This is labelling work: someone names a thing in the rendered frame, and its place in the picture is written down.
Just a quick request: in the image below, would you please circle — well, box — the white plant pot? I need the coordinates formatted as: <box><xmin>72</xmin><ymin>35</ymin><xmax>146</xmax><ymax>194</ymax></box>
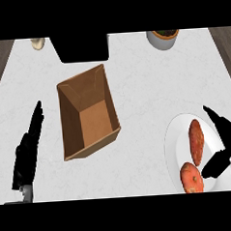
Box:
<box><xmin>145</xmin><ymin>29</ymin><xmax>181</xmax><ymax>52</ymax></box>

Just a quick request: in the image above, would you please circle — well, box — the beige rounded object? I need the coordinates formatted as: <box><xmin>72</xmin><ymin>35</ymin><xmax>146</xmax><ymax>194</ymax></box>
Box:
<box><xmin>30</xmin><ymin>38</ymin><xmax>46</xmax><ymax>52</ymax></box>

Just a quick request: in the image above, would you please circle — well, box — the brown cardboard box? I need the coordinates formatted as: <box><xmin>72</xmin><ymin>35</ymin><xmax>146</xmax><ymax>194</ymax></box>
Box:
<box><xmin>54</xmin><ymin>62</ymin><xmax>124</xmax><ymax>162</ymax></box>

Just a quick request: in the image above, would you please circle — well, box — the long orange sweet potato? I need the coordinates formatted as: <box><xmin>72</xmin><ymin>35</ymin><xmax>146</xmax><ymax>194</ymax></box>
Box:
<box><xmin>187</xmin><ymin>118</ymin><xmax>207</xmax><ymax>168</ymax></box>

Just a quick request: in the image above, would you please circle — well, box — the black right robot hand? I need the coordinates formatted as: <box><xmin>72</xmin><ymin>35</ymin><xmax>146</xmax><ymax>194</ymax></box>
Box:
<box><xmin>196</xmin><ymin>103</ymin><xmax>231</xmax><ymax>180</ymax></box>

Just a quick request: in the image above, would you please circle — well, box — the black appliance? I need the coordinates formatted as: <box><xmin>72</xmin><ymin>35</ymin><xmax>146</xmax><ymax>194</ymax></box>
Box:
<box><xmin>50</xmin><ymin>34</ymin><xmax>111</xmax><ymax>65</ymax></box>

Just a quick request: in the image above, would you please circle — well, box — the round orange sweet potato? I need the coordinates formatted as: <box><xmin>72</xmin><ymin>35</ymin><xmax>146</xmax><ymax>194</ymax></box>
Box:
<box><xmin>179</xmin><ymin>160</ymin><xmax>206</xmax><ymax>195</ymax></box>

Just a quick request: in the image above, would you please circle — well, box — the white plate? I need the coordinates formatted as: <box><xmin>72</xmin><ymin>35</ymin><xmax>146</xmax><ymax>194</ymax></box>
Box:
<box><xmin>162</xmin><ymin>109</ymin><xmax>231</xmax><ymax>195</ymax></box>

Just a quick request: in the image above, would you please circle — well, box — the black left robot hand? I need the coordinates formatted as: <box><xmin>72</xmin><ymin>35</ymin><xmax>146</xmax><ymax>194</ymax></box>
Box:
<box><xmin>6</xmin><ymin>100</ymin><xmax>49</xmax><ymax>192</ymax></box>

